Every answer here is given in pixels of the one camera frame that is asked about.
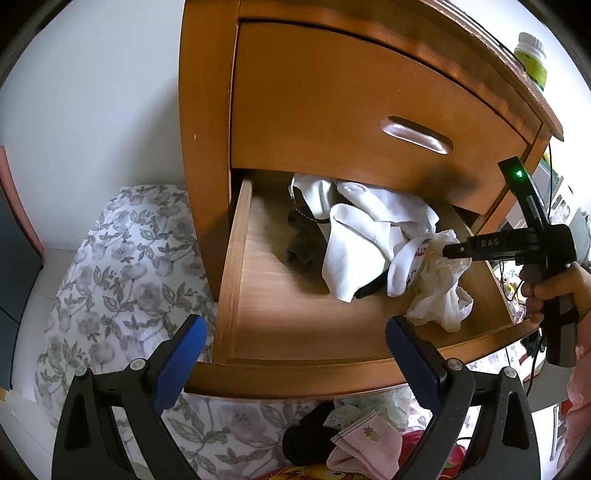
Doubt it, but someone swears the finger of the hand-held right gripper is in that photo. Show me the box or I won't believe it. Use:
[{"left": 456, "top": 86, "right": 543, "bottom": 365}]
[{"left": 442, "top": 231, "right": 539, "bottom": 260}]

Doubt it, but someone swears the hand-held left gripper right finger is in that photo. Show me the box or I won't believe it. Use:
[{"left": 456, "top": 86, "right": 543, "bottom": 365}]
[{"left": 386, "top": 316, "right": 541, "bottom": 480}]

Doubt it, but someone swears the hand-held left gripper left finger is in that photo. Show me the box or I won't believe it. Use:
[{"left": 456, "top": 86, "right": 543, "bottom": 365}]
[{"left": 52, "top": 315, "right": 207, "bottom": 480}]

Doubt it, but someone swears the cream sheer garment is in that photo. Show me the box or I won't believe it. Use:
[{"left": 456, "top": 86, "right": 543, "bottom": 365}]
[{"left": 406, "top": 231, "right": 475, "bottom": 333}]

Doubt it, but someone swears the pale lace piece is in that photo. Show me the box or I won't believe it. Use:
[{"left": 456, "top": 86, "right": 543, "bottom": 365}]
[{"left": 323, "top": 404, "right": 375, "bottom": 430}]

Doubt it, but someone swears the pink pineapple sock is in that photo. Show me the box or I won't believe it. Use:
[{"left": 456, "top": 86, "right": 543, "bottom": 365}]
[{"left": 325, "top": 413, "right": 403, "bottom": 476}]

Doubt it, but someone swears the wooden drawer holding clothes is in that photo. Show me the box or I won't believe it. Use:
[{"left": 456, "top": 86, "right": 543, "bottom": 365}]
[{"left": 185, "top": 168, "right": 541, "bottom": 401}]

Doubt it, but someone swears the black sock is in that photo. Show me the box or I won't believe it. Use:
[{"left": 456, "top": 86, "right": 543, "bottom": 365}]
[{"left": 283, "top": 401, "right": 347, "bottom": 464}]

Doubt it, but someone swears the white garment with black print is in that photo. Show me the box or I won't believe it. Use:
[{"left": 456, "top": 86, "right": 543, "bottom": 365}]
[{"left": 290, "top": 173, "right": 439, "bottom": 303}]

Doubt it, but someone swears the dark grey garment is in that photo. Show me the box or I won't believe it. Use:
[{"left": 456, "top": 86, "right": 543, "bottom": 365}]
[{"left": 284, "top": 228, "right": 324, "bottom": 267}]

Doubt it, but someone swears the person's right forearm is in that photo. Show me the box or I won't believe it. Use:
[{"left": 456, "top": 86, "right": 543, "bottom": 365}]
[{"left": 556, "top": 311, "right": 591, "bottom": 472}]

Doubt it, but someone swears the person's right hand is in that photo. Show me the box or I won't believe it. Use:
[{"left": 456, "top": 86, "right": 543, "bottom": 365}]
[{"left": 519, "top": 264, "right": 591, "bottom": 326}]

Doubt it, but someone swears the white cutout rack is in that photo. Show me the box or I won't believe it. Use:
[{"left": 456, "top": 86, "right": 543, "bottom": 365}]
[{"left": 549, "top": 178, "right": 589, "bottom": 241}]

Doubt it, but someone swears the grey floral bed sheet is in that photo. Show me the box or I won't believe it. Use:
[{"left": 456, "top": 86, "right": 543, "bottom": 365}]
[{"left": 34, "top": 185, "right": 430, "bottom": 480}]

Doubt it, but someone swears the red floral blanket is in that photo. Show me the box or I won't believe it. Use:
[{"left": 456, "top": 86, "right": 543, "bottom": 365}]
[{"left": 272, "top": 431, "right": 467, "bottom": 480}]

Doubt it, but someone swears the dark blue cabinet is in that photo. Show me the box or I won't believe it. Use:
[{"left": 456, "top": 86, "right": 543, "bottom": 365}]
[{"left": 0, "top": 189, "right": 44, "bottom": 388}]

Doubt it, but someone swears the green label bottle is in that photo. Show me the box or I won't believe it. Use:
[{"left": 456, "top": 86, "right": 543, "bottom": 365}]
[{"left": 514, "top": 32, "right": 548, "bottom": 90}]

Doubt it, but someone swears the plain wooden drawer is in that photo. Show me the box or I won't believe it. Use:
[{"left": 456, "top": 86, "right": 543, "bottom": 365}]
[{"left": 229, "top": 21, "right": 543, "bottom": 215}]

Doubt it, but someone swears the pink board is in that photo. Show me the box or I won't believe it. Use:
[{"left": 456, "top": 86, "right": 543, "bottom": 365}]
[{"left": 0, "top": 145, "right": 44, "bottom": 259}]

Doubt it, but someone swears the wooden nightstand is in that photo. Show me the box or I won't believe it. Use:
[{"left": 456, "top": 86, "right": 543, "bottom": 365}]
[{"left": 178, "top": 0, "right": 565, "bottom": 402}]

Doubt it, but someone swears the black cable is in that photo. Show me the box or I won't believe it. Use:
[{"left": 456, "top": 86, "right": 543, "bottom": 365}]
[{"left": 546, "top": 138, "right": 556, "bottom": 217}]

